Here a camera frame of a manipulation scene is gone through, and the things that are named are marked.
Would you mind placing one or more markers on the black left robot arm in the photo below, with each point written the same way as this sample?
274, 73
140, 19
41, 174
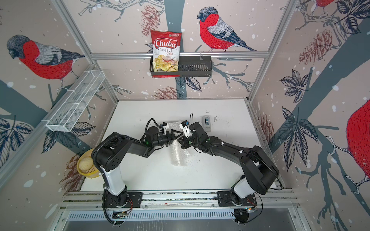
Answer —
109, 154

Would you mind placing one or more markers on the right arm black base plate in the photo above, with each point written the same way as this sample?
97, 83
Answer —
230, 199

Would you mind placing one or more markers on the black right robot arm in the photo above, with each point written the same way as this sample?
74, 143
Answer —
259, 170

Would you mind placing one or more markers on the aluminium front rail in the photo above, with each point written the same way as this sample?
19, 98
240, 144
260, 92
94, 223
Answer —
177, 199

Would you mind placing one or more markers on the red cassava chips bag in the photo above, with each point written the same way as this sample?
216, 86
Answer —
166, 51

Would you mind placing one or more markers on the pale steamed bun left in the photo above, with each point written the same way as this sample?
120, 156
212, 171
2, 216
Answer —
85, 164

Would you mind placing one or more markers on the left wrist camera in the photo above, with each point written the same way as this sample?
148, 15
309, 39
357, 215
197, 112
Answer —
163, 128

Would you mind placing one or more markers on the black wire wall basket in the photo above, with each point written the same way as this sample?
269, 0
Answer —
189, 66

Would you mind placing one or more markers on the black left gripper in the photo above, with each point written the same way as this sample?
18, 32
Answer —
172, 138

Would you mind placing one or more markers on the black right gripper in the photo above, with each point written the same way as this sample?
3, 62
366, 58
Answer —
183, 142

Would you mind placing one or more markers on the clear bubble wrap sheet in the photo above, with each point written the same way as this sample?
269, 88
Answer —
178, 156

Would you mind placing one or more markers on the white mesh wall shelf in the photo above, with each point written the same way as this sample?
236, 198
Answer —
68, 114

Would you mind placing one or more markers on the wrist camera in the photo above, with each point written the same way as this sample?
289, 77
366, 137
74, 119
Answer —
185, 128
163, 128

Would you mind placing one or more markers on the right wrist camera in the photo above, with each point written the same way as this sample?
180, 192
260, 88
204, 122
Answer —
185, 128

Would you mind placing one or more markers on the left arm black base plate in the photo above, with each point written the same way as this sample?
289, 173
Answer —
133, 199

